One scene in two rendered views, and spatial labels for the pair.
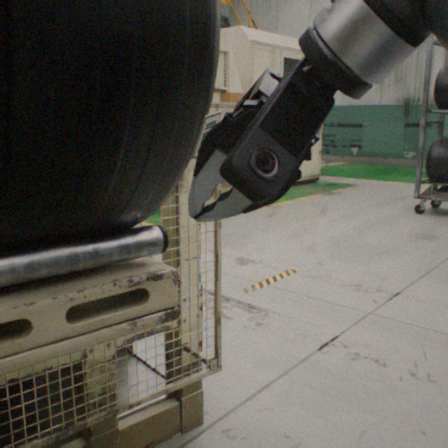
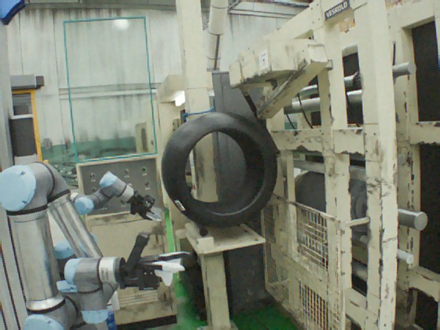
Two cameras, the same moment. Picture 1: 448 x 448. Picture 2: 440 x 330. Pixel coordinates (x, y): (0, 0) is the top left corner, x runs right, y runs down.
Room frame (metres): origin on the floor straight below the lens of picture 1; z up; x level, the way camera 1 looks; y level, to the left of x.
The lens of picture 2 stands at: (1.49, -1.36, 1.41)
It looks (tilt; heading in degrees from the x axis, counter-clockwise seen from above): 6 degrees down; 115
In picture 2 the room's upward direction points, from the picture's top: 5 degrees counter-clockwise
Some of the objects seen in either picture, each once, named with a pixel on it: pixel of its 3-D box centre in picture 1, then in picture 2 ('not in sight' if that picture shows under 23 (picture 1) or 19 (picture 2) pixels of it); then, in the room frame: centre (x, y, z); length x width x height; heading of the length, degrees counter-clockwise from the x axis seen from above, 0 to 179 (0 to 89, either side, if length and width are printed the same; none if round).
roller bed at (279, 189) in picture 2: not in sight; (266, 180); (0.84, 0.73, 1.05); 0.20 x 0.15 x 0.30; 130
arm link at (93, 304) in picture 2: not in sight; (94, 300); (0.74, -0.71, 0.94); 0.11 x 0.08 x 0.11; 113
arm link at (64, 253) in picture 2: not in sight; (68, 254); (0.18, -0.33, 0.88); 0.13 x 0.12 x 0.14; 104
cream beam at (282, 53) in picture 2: not in sight; (267, 67); (0.99, 0.41, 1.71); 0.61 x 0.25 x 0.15; 130
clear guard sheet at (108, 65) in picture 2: not in sight; (110, 87); (-0.07, 0.39, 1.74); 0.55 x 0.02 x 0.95; 40
